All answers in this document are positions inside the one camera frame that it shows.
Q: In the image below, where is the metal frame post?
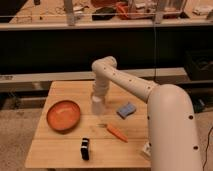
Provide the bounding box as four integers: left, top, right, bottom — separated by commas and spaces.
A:
154, 0, 167, 24
63, 0, 75, 26

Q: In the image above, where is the black object on shelf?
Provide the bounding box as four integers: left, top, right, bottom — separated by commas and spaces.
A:
92, 7, 116, 21

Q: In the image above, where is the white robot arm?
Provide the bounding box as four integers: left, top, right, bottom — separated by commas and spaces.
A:
92, 56, 203, 171

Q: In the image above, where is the orange container on shelf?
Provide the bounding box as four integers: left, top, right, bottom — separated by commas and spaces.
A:
116, 2, 139, 20

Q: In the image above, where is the metal frame post left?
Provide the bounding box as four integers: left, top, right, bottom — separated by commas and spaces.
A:
63, 0, 75, 26

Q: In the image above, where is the black cable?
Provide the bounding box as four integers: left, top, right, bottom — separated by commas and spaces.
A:
202, 124, 213, 171

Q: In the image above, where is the orange toy carrot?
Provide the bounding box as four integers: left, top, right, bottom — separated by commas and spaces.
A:
99, 123, 128, 142

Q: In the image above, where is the orange bowl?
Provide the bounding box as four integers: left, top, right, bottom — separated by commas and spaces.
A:
46, 100, 81, 132

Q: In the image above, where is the metal frame post right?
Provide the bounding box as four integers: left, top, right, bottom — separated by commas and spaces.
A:
154, 0, 167, 24

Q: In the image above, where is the wooden table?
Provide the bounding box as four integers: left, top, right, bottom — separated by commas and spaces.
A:
25, 81, 150, 169

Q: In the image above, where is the black eraser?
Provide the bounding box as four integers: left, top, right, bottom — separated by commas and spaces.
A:
80, 138, 90, 161

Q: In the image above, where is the blue sponge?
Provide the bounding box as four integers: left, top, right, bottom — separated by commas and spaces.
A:
117, 102, 136, 119

